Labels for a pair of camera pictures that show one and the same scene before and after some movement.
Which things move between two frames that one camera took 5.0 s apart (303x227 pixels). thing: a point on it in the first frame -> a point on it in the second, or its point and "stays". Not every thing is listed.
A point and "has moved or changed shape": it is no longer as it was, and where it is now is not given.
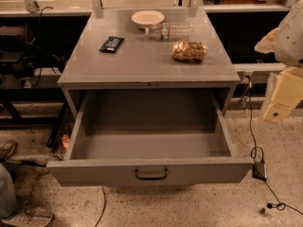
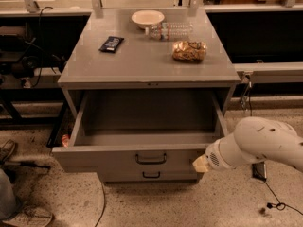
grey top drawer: [156, 136] has moved or changed shape
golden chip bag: [185, 50] stays
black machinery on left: [25, 58] stays
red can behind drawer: [64, 141] stays
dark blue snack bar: [111, 44] stays
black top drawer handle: [151, 178] -> [151, 162]
